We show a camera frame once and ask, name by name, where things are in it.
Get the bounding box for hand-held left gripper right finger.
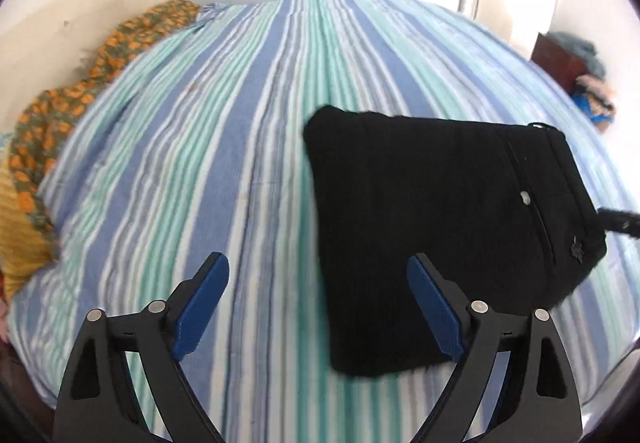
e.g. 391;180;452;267
407;253;583;443

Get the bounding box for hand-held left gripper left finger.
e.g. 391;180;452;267
52;252;231;443

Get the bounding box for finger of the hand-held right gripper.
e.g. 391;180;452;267
596;206;640;240

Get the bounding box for black pants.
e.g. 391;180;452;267
303;104;608;378

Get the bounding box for colourful clothes pile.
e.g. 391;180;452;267
572;76;618;124

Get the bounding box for striped bed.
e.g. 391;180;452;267
10;0;640;443

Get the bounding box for brown wooden cabinet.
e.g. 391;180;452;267
530;32;588;94

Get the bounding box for grey-blue cloth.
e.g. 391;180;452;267
547;32;607;79

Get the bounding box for orange floral blanket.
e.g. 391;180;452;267
0;0;203;299

